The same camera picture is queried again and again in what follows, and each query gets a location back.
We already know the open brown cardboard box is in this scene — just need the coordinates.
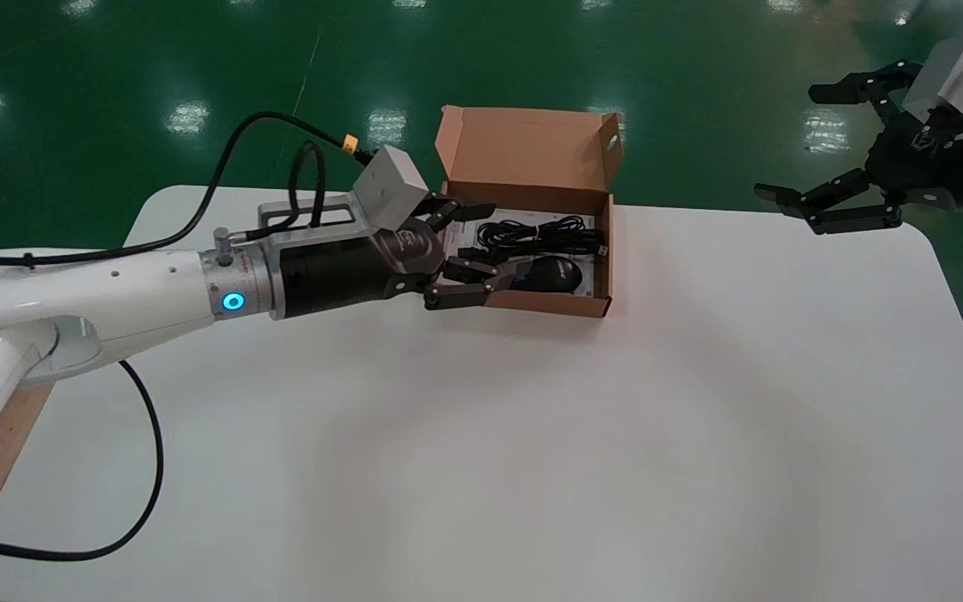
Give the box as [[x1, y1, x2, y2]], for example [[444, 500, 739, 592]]
[[434, 105, 623, 319]]

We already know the black computer mouse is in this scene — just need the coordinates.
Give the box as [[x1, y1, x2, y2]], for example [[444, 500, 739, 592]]
[[520, 256, 585, 294]]

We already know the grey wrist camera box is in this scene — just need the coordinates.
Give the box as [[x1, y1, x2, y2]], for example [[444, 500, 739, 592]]
[[257, 144, 431, 245], [903, 28, 963, 128]]

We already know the black power cable with plug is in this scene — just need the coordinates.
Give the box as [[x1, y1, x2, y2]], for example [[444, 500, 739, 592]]
[[475, 215, 589, 246]]

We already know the black yellow-tagged left arm cable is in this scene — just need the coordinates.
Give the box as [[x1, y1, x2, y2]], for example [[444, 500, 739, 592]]
[[0, 111, 380, 269]]

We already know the thin black USB cable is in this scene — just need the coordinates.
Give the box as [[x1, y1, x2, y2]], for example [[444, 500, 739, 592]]
[[458, 236, 610, 260]]

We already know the white printed manual sheet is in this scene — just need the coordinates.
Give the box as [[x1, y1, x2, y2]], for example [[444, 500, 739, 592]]
[[446, 207, 596, 298]]

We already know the thick black hanging cable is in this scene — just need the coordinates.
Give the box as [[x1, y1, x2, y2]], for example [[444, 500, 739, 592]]
[[0, 358, 166, 562]]

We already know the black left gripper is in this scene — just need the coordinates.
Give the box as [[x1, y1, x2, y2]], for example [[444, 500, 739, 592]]
[[371, 196, 533, 313]]

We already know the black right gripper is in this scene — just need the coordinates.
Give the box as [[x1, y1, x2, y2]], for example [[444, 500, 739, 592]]
[[753, 62, 960, 236]]

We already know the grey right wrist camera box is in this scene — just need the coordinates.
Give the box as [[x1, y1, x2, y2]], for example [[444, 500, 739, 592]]
[[903, 28, 963, 128]]

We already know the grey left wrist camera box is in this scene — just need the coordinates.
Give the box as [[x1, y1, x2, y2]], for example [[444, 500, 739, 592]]
[[257, 144, 431, 245]]

